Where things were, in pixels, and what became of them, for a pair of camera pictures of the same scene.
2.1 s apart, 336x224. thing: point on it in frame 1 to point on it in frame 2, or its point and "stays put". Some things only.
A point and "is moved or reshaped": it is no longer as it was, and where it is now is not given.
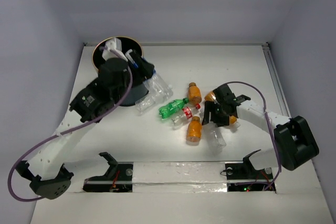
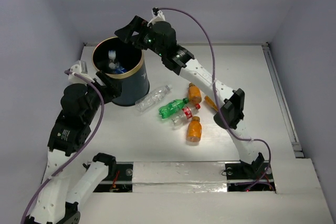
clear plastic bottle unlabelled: (216, 141) is moved or reshaped
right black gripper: (209, 107) to (126, 31)
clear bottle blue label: (155, 82) is moved or reshaped
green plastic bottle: (172, 107) stays put
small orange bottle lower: (194, 130) stays put
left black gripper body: (146, 67) to (105, 84)
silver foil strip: (179, 177) stays put
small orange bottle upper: (195, 94) stays put
